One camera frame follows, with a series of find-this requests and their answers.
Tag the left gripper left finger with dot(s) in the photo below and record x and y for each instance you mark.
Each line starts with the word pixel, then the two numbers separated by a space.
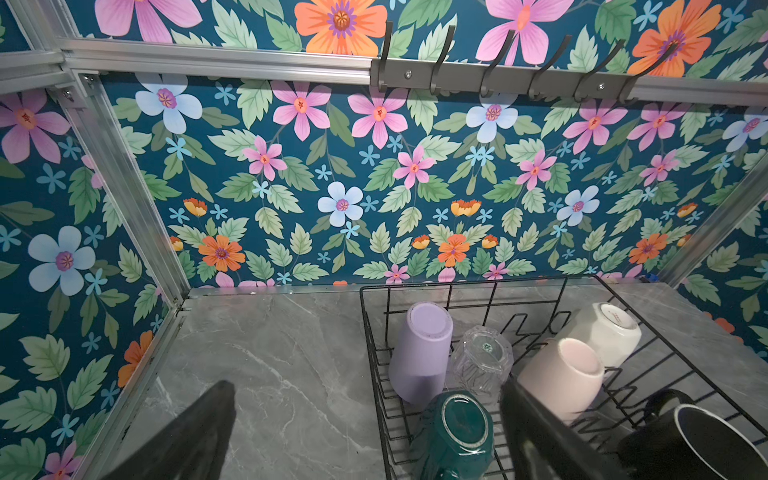
pixel 192 446

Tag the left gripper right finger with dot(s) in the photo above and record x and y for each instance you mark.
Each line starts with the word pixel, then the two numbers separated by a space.
pixel 542 446

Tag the dark green mug cream inside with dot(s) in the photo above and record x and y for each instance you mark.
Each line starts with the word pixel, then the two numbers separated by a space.
pixel 454 438

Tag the clear glass cup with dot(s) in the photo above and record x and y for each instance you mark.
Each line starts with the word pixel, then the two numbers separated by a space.
pixel 481 363

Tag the white ceramic mug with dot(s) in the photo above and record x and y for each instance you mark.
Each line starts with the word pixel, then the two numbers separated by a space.
pixel 611 332

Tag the lilac plastic tumbler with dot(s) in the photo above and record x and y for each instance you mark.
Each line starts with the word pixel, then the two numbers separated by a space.
pixel 418 366

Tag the black mug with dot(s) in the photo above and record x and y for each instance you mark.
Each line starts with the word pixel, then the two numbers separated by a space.
pixel 680 440

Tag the black wire dish rack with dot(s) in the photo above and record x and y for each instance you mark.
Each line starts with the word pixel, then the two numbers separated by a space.
pixel 681 348

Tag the black hook rail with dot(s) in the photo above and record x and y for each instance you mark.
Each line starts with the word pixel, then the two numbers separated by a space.
pixel 537 83

